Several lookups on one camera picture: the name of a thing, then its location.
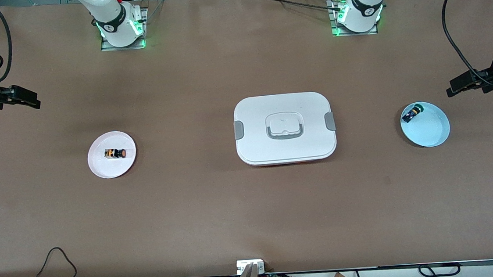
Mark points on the orange push-button switch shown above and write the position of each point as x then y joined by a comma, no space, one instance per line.
115,153

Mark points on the white lidded plastic box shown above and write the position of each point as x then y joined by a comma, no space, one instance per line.
256,148

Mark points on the light blue round plate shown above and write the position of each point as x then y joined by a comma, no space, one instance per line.
428,130

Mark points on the pink round plate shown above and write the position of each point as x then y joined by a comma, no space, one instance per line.
112,166

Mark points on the white socket block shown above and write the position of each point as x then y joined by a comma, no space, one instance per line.
243,265

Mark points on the green push-button switch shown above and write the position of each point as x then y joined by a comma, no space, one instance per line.
412,113

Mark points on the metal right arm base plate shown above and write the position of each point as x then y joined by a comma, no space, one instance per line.
109,47

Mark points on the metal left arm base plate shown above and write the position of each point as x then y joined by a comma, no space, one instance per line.
339,34

